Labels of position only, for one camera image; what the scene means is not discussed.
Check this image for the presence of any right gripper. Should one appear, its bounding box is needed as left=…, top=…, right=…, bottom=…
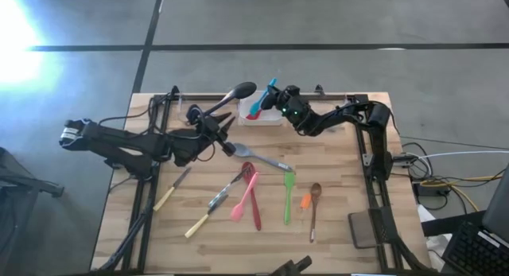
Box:
left=261, top=84, right=313, bottom=128

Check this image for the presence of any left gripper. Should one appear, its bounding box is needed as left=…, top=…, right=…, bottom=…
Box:
left=200, top=111, right=237, bottom=146

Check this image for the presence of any teal silicone spatula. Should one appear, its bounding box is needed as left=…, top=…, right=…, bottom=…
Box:
left=249, top=77, right=278, bottom=117

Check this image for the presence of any grey metal spoon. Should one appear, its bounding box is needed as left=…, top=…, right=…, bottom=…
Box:
left=232, top=142, right=296, bottom=173

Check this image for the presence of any green silicone spatula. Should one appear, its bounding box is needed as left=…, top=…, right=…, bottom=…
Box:
left=283, top=170, right=297, bottom=226

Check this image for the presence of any pink silicone spatula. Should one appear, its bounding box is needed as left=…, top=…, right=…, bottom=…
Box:
left=230, top=171, right=260, bottom=223

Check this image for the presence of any red slotted spoon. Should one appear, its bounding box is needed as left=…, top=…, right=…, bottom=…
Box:
left=241, top=161, right=263, bottom=232

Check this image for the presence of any cream-handled knife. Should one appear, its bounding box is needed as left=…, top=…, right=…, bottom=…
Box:
left=184, top=194, right=230, bottom=239
left=152, top=166, right=193, bottom=212

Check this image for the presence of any brown wooden spoon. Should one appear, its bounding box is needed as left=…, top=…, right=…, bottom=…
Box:
left=309, top=182, right=323, bottom=244

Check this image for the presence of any orange brush clear handle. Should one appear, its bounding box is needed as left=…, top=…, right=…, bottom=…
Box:
left=298, top=192, right=318, bottom=238

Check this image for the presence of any white plastic bin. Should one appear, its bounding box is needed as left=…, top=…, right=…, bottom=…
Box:
left=237, top=91, right=288, bottom=127

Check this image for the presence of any black ladle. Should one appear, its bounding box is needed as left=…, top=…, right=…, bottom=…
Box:
left=200, top=81, right=258, bottom=116

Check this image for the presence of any grey connector box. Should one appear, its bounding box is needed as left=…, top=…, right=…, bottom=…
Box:
left=391, top=151, right=418, bottom=166

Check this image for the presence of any black power brick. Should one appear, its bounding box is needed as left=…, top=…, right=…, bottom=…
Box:
left=412, top=181, right=439, bottom=198

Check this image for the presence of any black desk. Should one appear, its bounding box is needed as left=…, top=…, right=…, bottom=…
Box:
left=420, top=210, right=488, bottom=238

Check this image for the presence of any white cloth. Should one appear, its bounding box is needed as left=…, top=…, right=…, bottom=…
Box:
left=416, top=204, right=453, bottom=271

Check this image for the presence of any black chair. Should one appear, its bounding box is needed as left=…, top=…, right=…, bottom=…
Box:
left=0, top=147, right=65, bottom=276

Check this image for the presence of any black keyboard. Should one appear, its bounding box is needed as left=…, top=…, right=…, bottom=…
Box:
left=441, top=221, right=509, bottom=276

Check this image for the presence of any grey monitor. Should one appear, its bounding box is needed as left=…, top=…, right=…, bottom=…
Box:
left=482, top=163, right=509, bottom=243

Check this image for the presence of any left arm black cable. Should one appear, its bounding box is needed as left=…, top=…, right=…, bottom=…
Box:
left=97, top=104, right=218, bottom=164

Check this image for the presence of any black table frame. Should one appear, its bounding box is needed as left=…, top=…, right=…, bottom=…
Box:
left=91, top=84, right=438, bottom=275

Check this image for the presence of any black camera rig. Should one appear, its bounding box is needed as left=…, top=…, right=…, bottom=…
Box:
left=270, top=255, right=314, bottom=276

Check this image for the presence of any yellow cable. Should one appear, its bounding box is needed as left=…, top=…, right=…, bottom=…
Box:
left=420, top=174, right=505, bottom=212

